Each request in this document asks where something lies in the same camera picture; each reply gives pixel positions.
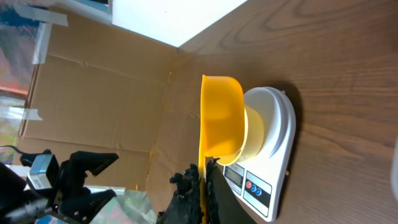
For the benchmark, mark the yellow measuring scoop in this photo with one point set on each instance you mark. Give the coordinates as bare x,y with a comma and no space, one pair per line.
222,125

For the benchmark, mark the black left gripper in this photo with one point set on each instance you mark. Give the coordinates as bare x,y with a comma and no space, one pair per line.
72,202

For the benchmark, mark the yellow plastic bowl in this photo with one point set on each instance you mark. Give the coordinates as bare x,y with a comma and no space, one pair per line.
253,139

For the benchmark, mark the brown cardboard panel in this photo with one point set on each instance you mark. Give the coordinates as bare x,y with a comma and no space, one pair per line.
100,89

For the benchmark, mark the white digital kitchen scale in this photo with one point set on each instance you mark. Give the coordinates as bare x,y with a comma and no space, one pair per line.
257,182

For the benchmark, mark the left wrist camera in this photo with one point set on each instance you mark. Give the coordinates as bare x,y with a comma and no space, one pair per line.
43,172

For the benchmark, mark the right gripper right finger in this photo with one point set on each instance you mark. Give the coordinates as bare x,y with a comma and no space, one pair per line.
222,206

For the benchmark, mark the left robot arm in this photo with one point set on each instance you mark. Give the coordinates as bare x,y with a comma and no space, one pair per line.
20,203

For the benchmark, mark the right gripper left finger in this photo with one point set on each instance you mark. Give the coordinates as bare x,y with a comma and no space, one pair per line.
184,207

